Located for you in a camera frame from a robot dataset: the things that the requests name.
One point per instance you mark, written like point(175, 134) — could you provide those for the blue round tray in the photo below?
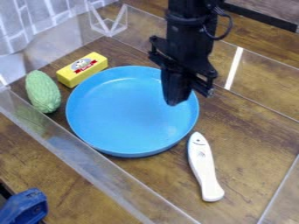
point(119, 115)

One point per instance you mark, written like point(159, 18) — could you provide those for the white toy fish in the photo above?
point(203, 167)

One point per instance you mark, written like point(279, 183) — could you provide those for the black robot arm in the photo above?
point(187, 7)

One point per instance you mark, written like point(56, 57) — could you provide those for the clear acrylic barrier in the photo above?
point(248, 120)

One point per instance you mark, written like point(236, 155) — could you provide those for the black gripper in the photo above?
point(184, 50)

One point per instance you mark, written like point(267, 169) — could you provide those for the yellow rectangular block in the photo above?
point(80, 69)

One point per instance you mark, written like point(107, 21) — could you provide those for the green bumpy toy gourd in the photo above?
point(43, 92)

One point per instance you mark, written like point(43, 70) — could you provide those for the blue clamp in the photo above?
point(24, 208)

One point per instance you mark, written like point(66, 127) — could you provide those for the white checkered curtain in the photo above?
point(27, 17)

